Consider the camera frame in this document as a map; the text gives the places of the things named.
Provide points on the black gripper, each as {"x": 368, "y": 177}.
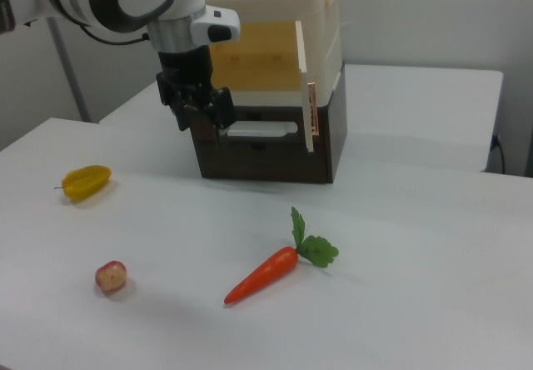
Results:
{"x": 185, "y": 68}

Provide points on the cream cabinet door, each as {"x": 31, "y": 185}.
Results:
{"x": 303, "y": 78}

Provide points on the dark brown drawer unit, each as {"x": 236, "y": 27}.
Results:
{"x": 266, "y": 161}

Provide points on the yellow toy starfruit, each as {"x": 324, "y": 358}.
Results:
{"x": 85, "y": 182}

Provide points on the grey metal pole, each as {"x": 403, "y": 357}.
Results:
{"x": 68, "y": 70}

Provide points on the orange toy carrot with leaves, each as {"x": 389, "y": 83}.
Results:
{"x": 266, "y": 270}

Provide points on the red strawberry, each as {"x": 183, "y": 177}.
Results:
{"x": 111, "y": 276}

